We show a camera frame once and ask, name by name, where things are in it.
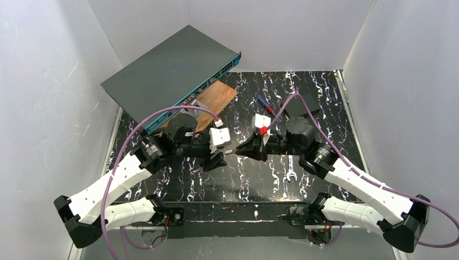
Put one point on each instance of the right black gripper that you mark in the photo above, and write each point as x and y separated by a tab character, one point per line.
259	146

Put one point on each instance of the dark teal network switch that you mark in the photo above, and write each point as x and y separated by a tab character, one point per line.
173	73

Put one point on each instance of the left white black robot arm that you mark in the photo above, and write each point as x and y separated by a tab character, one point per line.
88	213

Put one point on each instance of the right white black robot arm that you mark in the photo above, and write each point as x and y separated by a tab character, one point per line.
399	220

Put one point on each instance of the silver open-end wrench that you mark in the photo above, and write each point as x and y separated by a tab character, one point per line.
291	175

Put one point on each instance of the blue red screwdriver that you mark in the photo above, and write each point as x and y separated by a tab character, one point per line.
264	103

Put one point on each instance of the wooden base board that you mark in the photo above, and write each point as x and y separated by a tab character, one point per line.
215	98

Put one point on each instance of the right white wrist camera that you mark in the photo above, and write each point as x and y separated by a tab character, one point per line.
260	125

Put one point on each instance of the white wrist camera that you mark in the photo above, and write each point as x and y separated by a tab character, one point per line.
219	136
260	125

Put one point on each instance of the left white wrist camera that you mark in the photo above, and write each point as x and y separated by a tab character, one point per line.
219	136

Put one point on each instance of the silver metal mount bracket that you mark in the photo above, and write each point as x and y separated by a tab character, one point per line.
194	112

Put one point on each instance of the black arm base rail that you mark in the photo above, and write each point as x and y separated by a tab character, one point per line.
241	219

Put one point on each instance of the aluminium frame rail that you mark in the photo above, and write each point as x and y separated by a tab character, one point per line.
399	255

